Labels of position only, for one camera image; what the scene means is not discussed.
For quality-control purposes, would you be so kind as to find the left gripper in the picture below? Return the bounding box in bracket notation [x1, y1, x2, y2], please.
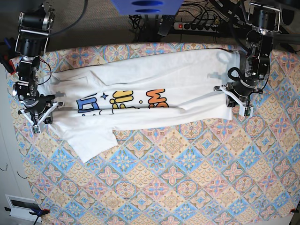
[213, 78, 257, 117]

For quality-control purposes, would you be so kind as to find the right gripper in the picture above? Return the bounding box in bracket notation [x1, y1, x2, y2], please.
[18, 94, 64, 134]

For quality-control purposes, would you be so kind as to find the white printed T-shirt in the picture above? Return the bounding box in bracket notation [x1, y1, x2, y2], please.
[39, 49, 240, 162]

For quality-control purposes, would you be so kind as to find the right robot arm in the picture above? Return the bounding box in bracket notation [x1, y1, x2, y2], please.
[12, 0, 62, 134]

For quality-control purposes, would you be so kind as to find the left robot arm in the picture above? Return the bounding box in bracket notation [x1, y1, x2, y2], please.
[214, 0, 282, 117]

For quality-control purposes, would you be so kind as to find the patterned tablecloth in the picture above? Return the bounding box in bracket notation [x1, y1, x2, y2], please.
[9, 51, 300, 225]

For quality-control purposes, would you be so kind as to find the clamp at table top-left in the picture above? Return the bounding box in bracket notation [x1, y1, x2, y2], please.
[0, 37, 16, 75]

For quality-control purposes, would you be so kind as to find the black power strip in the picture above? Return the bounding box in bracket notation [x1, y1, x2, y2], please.
[173, 22, 218, 33]

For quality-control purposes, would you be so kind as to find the clamp at table bottom-left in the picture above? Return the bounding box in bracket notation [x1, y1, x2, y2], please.
[4, 207, 50, 225]

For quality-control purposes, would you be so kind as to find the clamp at table bottom-right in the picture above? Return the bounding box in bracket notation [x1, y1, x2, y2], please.
[290, 208, 300, 213]

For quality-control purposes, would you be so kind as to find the blue plastic box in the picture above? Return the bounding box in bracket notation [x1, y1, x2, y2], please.
[111, 0, 183, 15]

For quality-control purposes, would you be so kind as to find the white wall outlet panel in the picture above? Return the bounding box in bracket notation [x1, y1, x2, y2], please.
[5, 194, 39, 222]

